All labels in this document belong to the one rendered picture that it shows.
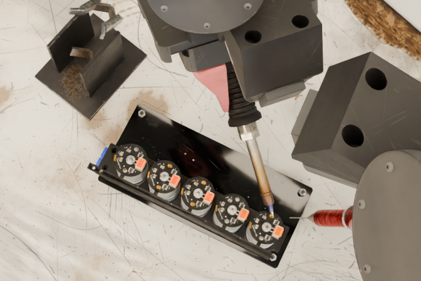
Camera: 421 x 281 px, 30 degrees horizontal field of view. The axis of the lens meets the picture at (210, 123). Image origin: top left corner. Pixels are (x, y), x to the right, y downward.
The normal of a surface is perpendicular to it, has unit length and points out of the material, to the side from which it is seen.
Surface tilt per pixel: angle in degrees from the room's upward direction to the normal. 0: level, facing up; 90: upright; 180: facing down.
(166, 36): 28
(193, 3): 63
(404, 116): 19
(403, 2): 0
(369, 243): 73
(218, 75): 83
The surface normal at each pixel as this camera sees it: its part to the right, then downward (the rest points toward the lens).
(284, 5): -0.12, -0.65
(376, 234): -0.94, 0.00
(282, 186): 0.05, -0.25
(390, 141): 0.35, -0.11
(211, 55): 0.31, 0.69
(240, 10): 0.00, 0.75
